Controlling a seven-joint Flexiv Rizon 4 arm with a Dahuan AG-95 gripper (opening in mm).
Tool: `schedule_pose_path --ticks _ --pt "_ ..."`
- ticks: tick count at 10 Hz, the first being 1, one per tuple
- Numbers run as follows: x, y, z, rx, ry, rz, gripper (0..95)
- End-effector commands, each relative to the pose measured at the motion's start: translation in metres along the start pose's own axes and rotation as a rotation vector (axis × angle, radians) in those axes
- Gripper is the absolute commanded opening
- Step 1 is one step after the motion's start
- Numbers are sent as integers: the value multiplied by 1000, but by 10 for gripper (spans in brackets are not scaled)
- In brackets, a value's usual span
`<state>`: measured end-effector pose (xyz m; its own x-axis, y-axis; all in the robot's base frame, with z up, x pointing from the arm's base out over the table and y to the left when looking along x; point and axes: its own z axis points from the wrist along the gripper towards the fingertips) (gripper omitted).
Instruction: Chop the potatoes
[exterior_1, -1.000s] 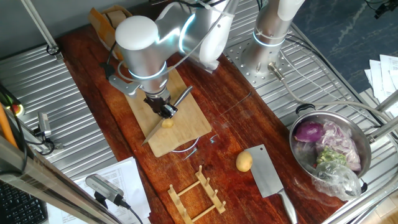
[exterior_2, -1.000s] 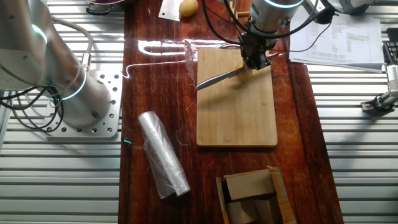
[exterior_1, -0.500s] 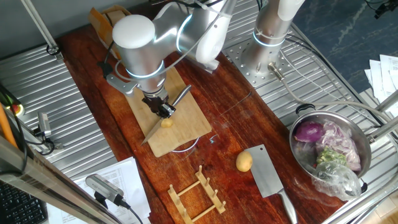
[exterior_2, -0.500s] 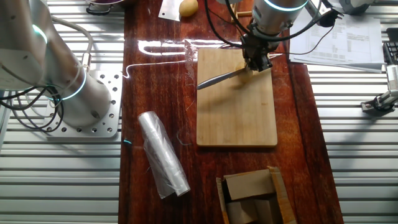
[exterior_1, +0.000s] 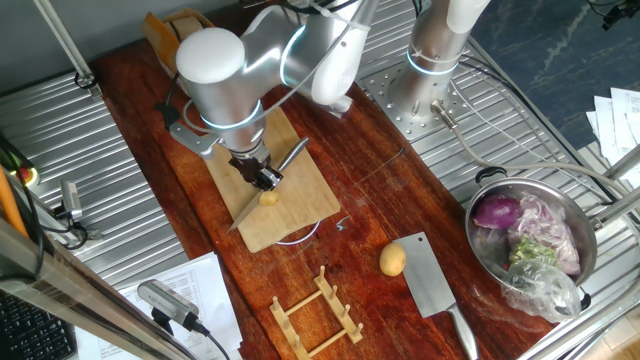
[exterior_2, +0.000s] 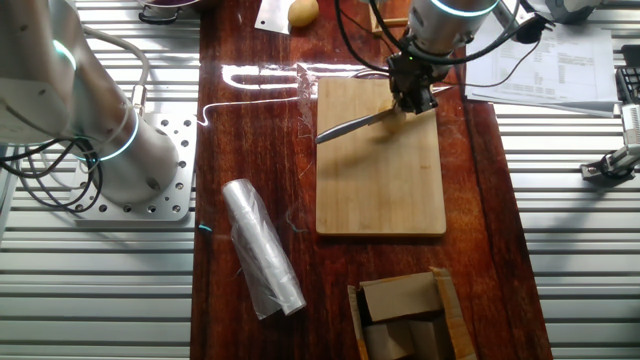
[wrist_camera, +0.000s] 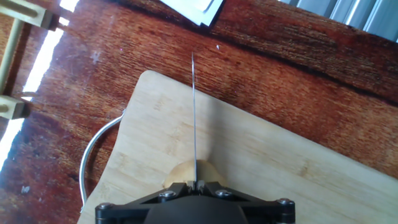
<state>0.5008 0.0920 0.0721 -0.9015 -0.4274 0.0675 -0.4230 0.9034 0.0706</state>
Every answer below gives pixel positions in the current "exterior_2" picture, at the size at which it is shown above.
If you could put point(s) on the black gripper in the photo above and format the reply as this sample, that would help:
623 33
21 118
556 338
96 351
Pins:
407 72

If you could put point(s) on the steel chef knife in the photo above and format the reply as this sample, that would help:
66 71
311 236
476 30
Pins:
345 127

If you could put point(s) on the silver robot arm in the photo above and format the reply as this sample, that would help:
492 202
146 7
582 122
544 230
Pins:
50 75

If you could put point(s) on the small yellow potato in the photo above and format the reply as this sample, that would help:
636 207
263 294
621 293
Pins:
395 121
303 12

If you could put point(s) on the wooden knife rack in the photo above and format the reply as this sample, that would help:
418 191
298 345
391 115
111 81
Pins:
382 22

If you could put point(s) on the bamboo cutting board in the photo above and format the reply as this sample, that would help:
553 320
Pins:
380 200

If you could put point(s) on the steel cleaver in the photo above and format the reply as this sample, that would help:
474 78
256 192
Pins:
272 17

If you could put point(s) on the printed white paper stack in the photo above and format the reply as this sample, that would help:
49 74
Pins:
575 75

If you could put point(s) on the open cardboard box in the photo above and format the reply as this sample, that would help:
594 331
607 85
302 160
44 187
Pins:
400 300

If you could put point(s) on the clear plastic bag roll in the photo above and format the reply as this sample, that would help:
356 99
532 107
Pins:
262 250

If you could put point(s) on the black keyboard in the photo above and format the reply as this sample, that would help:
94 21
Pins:
631 85

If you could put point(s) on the steel cooking pot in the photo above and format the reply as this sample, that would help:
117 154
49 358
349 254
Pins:
160 7

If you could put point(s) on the metal camera mount clamp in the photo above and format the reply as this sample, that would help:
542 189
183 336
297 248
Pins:
612 167

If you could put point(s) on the grey exterior camera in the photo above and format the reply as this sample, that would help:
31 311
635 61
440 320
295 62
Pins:
631 125

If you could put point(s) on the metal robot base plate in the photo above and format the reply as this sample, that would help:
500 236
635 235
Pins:
175 200

